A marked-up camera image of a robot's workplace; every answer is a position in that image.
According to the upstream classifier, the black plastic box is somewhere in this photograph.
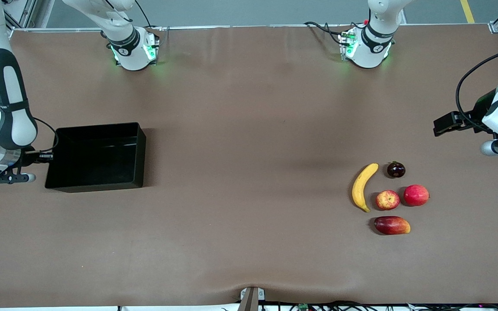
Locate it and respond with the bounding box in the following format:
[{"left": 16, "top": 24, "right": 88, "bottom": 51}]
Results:
[{"left": 45, "top": 122, "right": 147, "bottom": 194}]

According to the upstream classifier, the red yellow apple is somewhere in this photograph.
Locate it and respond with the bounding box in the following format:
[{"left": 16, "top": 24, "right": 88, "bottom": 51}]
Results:
[{"left": 376, "top": 190, "right": 401, "bottom": 211}]

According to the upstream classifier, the yellow banana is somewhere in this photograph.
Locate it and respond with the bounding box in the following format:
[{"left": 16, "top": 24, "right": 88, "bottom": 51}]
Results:
[{"left": 352, "top": 163, "right": 380, "bottom": 213}]

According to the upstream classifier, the dark purple mangosteen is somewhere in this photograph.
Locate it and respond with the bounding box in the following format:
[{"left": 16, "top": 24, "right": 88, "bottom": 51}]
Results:
[{"left": 387, "top": 161, "right": 406, "bottom": 178}]

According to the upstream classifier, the red yellow mango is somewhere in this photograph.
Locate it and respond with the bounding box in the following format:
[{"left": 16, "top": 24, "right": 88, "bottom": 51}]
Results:
[{"left": 374, "top": 216, "right": 411, "bottom": 235}]

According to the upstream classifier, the brown table mat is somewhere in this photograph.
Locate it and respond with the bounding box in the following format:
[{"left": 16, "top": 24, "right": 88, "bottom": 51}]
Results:
[{"left": 0, "top": 24, "right": 498, "bottom": 308}]

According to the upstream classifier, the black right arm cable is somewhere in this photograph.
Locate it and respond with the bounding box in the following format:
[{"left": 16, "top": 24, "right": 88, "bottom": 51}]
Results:
[{"left": 33, "top": 117, "right": 59, "bottom": 154}]

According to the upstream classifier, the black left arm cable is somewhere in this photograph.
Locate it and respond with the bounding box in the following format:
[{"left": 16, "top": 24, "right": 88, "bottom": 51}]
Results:
[{"left": 456, "top": 43, "right": 498, "bottom": 130}]

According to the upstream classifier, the black cable at arm base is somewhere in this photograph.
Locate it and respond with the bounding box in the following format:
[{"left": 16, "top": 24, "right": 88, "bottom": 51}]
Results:
[
  {"left": 303, "top": 21, "right": 364, "bottom": 44},
  {"left": 134, "top": 0, "right": 163, "bottom": 33}
]

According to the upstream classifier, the metal table edge bracket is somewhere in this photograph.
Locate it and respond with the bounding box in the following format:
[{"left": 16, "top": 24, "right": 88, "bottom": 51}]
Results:
[{"left": 238, "top": 286, "right": 266, "bottom": 311}]

